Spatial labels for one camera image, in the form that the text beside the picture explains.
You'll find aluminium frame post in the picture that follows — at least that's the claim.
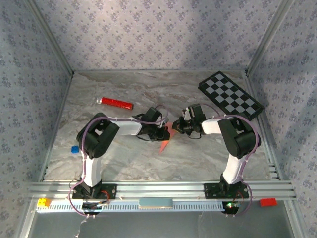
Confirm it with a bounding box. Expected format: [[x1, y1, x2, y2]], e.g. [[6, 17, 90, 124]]
[[26, 0, 75, 76], [245, 0, 295, 75]]

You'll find aluminium mounting rail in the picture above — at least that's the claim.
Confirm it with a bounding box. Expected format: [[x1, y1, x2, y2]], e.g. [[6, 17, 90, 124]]
[[27, 180, 297, 201]]

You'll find aluminium table side rail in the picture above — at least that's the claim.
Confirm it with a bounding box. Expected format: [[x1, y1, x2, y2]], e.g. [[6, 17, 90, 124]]
[[244, 71, 284, 180], [38, 73, 75, 183]]

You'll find red glitter tube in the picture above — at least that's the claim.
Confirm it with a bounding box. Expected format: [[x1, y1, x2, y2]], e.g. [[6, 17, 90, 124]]
[[96, 97, 134, 110]]

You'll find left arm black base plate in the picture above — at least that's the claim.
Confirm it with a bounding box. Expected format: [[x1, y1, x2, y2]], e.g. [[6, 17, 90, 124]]
[[71, 183, 117, 200]]

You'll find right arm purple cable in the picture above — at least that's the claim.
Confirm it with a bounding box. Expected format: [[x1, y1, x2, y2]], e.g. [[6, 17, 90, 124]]
[[202, 103, 263, 219]]

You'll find black electronics board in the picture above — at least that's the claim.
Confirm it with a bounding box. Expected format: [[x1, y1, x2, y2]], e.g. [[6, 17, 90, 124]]
[[81, 202, 110, 216], [221, 201, 242, 216]]

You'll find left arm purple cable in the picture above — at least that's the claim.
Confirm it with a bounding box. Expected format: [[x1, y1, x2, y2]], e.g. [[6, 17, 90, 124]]
[[68, 105, 169, 219]]

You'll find grey blue flat box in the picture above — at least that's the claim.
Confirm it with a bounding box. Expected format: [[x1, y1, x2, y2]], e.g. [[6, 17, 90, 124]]
[[138, 198, 173, 209]]

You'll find black white checkerboard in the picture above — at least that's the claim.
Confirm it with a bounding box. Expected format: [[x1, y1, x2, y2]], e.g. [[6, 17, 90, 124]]
[[198, 71, 265, 127]]

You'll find white slotted cable duct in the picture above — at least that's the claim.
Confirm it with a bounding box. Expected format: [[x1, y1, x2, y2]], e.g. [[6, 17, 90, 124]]
[[36, 200, 225, 213]]

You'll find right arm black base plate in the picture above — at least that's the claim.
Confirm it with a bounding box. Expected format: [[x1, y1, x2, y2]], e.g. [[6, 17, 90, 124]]
[[203, 182, 250, 200]]

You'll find left gripper black cable loop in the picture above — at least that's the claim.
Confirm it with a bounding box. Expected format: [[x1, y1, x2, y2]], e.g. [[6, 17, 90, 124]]
[[136, 133, 153, 142]]

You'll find aluminium table back rail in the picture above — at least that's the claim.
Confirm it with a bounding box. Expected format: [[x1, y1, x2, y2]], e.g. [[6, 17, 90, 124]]
[[73, 69, 248, 74]]

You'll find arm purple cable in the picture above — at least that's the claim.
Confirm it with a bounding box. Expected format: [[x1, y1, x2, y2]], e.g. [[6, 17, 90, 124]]
[[202, 103, 263, 219], [68, 105, 169, 219]]

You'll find red toy block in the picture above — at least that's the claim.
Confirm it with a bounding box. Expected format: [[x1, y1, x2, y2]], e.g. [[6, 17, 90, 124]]
[[259, 198, 278, 207]]

